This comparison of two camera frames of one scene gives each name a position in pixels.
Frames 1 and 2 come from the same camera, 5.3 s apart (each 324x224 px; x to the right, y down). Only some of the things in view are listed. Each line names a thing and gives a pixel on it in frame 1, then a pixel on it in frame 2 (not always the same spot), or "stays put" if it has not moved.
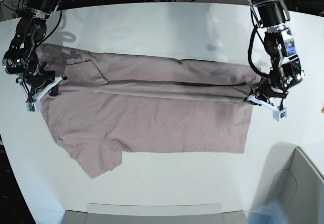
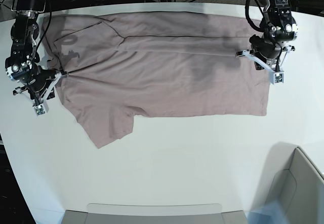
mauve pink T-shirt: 110,103 -> 120,66
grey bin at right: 291,181 stays put
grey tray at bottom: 154,213 stays put
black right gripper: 270,86 -> 261,45
